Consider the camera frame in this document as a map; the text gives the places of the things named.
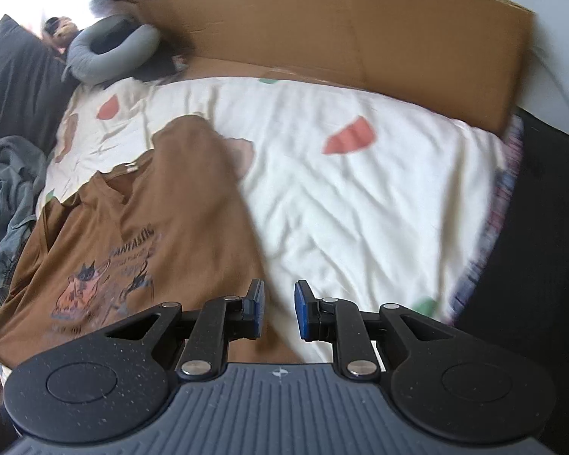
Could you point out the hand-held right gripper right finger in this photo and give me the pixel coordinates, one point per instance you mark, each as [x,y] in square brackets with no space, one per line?
[303,313]

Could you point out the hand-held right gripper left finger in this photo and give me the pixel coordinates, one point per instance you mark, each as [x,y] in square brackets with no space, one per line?
[256,310]

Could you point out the brown printed t-shirt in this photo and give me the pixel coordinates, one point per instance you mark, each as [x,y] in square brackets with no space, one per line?
[180,208]

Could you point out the cream bear print blanket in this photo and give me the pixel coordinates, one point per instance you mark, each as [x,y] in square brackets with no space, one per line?
[360,199]

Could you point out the black cloth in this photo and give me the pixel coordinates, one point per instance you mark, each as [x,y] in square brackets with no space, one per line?
[156,66]

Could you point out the blue denim jacket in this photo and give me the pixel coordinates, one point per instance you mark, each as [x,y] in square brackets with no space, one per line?
[9,189]

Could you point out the flattened cardboard sheet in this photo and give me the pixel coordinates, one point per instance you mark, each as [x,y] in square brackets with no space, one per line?
[336,28]

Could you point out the grey neck pillow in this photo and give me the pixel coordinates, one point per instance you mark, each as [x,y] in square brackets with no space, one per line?
[83,64]

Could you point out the dark grey pillow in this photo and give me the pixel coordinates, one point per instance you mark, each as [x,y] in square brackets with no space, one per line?
[14,80]

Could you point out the plush toy with sunglasses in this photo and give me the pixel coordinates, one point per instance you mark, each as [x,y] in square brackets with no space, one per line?
[59,33]

